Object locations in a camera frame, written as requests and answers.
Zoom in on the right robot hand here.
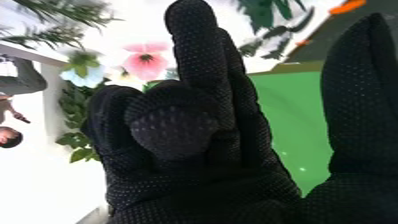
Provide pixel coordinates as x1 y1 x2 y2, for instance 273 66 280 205
80 0 398 224

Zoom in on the pink flower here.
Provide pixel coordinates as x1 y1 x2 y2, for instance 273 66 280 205
121 41 174 93

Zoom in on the white flower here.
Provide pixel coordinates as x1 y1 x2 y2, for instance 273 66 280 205
55 49 112 164

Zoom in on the person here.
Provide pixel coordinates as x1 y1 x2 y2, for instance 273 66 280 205
0 54 49 150

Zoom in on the green sprig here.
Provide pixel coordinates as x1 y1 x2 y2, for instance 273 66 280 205
10 0 122 29
0 25 89 52
236 8 318 62
236 0 309 34

